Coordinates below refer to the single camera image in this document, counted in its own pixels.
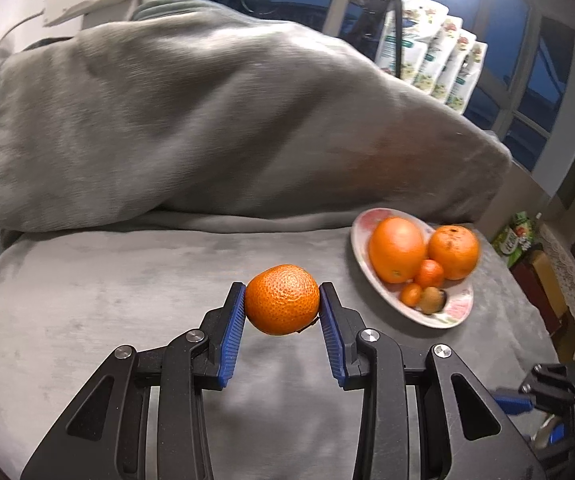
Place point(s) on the floral white plate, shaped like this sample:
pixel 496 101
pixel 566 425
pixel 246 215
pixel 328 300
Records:
pixel 455 307

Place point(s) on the brown box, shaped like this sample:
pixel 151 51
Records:
pixel 537 290

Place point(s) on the small oval kumquat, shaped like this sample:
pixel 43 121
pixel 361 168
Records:
pixel 410 294

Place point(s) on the grey fleece blanket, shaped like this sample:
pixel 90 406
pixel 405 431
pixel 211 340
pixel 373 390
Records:
pixel 192 120

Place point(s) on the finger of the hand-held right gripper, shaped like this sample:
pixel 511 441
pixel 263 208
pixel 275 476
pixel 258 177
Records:
pixel 558 435
pixel 550 385

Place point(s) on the bumpy-skinned tangerine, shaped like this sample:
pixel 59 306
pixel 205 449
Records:
pixel 282 297

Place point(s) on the green snack packet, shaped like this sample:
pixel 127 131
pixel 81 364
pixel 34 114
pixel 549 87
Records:
pixel 515 237

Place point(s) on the grey plush mat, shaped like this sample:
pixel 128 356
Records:
pixel 92 285

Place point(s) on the brown kiwi fruit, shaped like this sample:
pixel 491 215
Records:
pixel 430 301

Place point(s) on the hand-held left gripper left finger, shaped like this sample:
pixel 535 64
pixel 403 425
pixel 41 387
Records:
pixel 234 322

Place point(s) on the medium spotted orange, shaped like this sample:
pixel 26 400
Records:
pixel 455 252

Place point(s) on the large round orange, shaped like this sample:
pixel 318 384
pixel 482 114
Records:
pixel 396 247

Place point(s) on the dark purple round fruit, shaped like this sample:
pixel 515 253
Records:
pixel 444 301

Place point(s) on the small smooth mandarin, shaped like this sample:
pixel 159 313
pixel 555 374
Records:
pixel 429 273

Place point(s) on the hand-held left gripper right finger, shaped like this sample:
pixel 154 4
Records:
pixel 331 325

